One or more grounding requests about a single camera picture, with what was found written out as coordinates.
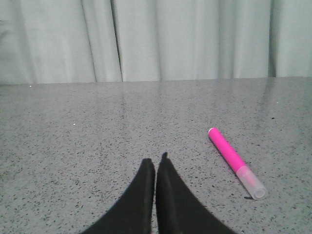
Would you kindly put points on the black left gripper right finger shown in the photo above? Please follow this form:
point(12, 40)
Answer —
point(178, 210)

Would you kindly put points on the pink highlighter pen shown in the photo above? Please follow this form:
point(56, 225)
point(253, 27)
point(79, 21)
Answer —
point(249, 180)

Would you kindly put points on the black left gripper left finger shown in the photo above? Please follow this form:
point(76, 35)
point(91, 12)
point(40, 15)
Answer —
point(132, 213)

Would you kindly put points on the grey curtain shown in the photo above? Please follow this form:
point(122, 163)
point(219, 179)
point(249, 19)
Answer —
point(57, 41)

